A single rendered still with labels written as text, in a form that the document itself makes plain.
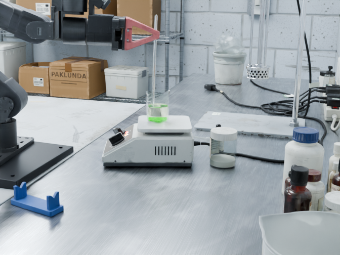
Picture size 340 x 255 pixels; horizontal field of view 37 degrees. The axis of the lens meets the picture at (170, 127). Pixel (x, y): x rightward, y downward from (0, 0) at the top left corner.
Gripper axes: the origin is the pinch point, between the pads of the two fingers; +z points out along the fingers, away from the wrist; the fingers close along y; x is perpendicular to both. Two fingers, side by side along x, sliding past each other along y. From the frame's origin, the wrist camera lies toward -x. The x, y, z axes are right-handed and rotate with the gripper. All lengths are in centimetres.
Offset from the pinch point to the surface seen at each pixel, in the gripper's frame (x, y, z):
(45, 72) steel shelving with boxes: 50, 238, -64
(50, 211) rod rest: 28.1, -29.7, -17.7
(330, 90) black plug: 20, 53, 61
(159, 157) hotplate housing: 25.8, -5.8, 1.8
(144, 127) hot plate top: 19.6, -4.0, -1.7
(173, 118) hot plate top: 19.3, 3.4, 5.2
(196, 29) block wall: 16, 240, 37
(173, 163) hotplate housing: 27.1, -5.5, 5.1
